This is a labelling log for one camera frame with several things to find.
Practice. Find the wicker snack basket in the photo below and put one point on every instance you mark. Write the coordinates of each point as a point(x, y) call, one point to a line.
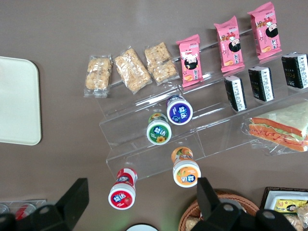
point(245, 201)

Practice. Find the green gum bottle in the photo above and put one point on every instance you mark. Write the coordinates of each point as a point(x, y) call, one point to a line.
point(158, 133)

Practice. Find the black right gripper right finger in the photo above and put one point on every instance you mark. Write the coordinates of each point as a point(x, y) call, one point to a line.
point(209, 204)

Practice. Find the yellow snack pack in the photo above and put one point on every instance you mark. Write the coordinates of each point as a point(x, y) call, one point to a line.
point(286, 205)

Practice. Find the wrapped triangle sandwich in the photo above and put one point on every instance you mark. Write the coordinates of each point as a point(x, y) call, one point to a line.
point(284, 127)

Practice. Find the white rectangular dish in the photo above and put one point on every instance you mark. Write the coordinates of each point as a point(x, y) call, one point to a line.
point(272, 199)

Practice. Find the clear acrylic step stand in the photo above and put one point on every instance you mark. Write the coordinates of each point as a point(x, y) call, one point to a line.
point(216, 134)
point(134, 127)

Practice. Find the black serving tray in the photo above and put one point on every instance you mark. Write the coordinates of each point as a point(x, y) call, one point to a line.
point(288, 188)

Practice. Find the red gum bottle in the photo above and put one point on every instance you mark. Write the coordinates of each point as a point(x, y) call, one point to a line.
point(121, 197)

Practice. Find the clear-wrapped rice crispy bar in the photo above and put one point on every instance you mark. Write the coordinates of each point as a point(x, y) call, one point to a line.
point(294, 222)
point(190, 223)
point(98, 74)
point(303, 210)
point(161, 62)
point(132, 69)

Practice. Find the orange gum bottle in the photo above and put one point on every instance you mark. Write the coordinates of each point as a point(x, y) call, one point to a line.
point(186, 175)

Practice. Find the black wrapped rice ball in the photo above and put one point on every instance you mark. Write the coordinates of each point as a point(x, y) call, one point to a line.
point(294, 69)
point(261, 83)
point(235, 93)

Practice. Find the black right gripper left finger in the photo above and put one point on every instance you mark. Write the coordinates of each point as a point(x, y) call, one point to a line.
point(72, 199)

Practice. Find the cream plastic tray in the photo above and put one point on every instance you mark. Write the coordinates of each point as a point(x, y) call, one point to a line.
point(16, 101)

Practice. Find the purple gum bottle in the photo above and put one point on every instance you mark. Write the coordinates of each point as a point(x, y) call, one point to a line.
point(180, 113)

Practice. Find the clear acrylic bottle rack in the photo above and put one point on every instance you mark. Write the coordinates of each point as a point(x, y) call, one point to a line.
point(41, 202)

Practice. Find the pink cartoon snack pack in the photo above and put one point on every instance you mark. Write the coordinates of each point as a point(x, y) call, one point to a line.
point(190, 60)
point(229, 44)
point(264, 30)

